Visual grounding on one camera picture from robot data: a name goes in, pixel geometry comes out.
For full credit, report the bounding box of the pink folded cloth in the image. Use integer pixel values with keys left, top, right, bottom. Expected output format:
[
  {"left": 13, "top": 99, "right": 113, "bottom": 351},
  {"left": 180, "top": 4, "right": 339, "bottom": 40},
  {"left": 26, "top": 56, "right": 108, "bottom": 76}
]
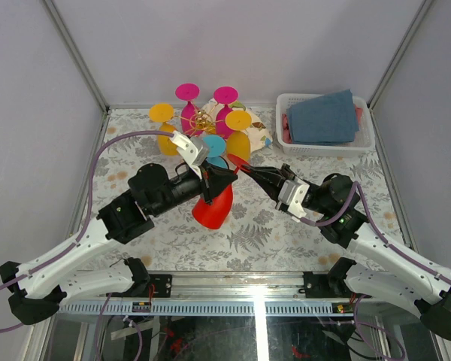
[{"left": 281, "top": 114, "right": 292, "bottom": 144}]

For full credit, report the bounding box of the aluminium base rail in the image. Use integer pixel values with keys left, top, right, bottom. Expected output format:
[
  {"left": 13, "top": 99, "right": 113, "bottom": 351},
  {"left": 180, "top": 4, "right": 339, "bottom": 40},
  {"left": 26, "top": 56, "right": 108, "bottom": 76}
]
[{"left": 44, "top": 270, "right": 444, "bottom": 302}]

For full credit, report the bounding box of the white plastic basket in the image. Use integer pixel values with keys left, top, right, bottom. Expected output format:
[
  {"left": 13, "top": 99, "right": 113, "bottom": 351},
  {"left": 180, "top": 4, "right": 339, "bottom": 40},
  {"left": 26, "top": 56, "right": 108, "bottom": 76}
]
[{"left": 274, "top": 93, "right": 375, "bottom": 157}]

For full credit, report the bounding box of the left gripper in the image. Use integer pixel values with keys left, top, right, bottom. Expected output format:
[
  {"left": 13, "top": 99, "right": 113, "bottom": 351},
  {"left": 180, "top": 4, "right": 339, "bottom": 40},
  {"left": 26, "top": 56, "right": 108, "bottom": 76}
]
[{"left": 153, "top": 159, "right": 238, "bottom": 217}]

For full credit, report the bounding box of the gold wine glass rack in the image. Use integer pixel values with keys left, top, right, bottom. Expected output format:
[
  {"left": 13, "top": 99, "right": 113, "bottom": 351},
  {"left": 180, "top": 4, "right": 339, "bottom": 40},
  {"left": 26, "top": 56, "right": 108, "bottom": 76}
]
[{"left": 196, "top": 100, "right": 222, "bottom": 135}]

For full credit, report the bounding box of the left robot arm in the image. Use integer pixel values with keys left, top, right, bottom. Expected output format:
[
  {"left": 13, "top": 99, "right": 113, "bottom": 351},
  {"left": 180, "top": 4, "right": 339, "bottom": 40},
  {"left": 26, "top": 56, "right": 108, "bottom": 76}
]
[{"left": 0, "top": 162, "right": 238, "bottom": 325}]

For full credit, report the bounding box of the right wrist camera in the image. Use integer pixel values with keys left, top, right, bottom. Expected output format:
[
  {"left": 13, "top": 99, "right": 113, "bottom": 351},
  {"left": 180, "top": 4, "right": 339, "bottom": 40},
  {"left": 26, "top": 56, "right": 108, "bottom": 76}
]
[{"left": 275, "top": 178, "right": 309, "bottom": 223}]

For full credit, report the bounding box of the yellow wine glass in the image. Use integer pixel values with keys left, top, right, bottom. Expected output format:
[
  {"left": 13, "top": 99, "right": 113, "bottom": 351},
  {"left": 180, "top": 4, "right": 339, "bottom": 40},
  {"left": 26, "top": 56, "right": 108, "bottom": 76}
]
[
  {"left": 225, "top": 111, "right": 252, "bottom": 161},
  {"left": 149, "top": 103, "right": 178, "bottom": 156}
]

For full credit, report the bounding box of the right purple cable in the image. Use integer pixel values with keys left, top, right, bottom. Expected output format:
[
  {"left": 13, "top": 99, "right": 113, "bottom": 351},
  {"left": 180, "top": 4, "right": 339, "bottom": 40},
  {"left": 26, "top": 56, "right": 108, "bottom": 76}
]
[{"left": 300, "top": 180, "right": 451, "bottom": 294}]

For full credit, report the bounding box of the magenta wine glass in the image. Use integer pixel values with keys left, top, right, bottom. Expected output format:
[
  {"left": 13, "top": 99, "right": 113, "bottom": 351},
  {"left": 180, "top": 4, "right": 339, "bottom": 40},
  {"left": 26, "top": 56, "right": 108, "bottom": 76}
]
[
  {"left": 213, "top": 86, "right": 238, "bottom": 139},
  {"left": 175, "top": 83, "right": 202, "bottom": 136}
]

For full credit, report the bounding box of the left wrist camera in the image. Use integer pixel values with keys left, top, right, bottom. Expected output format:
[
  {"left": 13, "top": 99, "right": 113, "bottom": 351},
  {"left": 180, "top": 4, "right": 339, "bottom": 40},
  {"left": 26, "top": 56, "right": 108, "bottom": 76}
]
[{"left": 171, "top": 131, "right": 210, "bottom": 180}]

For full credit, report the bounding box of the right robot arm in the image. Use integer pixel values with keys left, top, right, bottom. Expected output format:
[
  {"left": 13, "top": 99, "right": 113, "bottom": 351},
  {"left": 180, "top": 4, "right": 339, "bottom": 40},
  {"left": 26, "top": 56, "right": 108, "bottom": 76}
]
[{"left": 244, "top": 164, "right": 451, "bottom": 341}]

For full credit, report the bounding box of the blue folded towel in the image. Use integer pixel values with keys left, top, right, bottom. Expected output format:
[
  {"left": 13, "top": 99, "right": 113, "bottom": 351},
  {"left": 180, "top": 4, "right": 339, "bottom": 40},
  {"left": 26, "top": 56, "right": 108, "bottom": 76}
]
[{"left": 286, "top": 89, "right": 359, "bottom": 145}]

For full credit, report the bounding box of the red wine glass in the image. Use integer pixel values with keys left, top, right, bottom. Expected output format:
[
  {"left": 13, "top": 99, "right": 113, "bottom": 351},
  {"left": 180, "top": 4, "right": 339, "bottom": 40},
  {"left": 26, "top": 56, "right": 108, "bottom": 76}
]
[{"left": 192, "top": 153, "right": 249, "bottom": 230}]

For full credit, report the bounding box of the purple cable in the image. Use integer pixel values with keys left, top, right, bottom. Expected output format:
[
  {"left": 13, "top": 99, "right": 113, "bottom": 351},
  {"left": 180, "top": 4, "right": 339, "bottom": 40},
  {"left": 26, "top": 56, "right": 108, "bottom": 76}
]
[
  {"left": 300, "top": 180, "right": 451, "bottom": 294},
  {"left": 0, "top": 130, "right": 177, "bottom": 335}
]

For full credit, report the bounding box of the dinosaur print cloth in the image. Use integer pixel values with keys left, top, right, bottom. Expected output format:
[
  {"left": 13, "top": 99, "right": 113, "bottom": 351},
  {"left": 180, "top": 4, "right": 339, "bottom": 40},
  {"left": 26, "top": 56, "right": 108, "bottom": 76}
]
[{"left": 202, "top": 97, "right": 274, "bottom": 153}]

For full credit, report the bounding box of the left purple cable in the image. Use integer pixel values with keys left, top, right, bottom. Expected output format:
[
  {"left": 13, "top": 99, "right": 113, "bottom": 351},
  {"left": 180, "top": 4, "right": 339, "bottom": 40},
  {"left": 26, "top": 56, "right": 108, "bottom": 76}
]
[{"left": 0, "top": 130, "right": 177, "bottom": 335}]

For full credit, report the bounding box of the teal wine glass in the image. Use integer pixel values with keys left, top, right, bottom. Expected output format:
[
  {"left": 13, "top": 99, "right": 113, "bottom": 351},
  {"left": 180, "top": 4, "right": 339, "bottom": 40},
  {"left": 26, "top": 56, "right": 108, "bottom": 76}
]
[{"left": 202, "top": 135, "right": 229, "bottom": 169}]

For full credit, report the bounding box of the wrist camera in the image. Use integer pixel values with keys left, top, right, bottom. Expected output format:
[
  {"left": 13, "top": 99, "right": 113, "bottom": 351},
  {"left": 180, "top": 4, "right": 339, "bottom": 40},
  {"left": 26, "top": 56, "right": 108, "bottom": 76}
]
[
  {"left": 275, "top": 178, "right": 309, "bottom": 223},
  {"left": 171, "top": 131, "right": 210, "bottom": 180}
]

